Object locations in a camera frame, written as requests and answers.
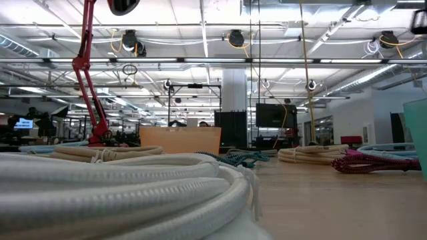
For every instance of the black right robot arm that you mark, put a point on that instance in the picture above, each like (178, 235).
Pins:
(419, 21)

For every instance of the person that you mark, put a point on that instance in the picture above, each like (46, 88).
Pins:
(203, 124)

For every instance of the black cabinet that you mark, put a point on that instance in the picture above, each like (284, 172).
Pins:
(230, 130)

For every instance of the white building column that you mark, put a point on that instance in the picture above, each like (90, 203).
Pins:
(233, 90)

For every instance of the orange translucent bin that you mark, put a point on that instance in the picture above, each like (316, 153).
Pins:
(180, 140)

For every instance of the red desk lamp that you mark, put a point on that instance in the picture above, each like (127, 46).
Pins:
(82, 61)

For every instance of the black door panel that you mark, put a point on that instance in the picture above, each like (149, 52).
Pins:
(397, 128)

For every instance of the background computer monitor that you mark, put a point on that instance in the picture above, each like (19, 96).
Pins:
(23, 123)

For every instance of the teal plastic tray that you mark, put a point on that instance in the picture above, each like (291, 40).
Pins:
(417, 140)

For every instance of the background black rig frame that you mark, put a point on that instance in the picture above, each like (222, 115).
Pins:
(195, 85)

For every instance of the black wall monitor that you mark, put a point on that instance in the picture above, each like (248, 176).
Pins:
(275, 116)

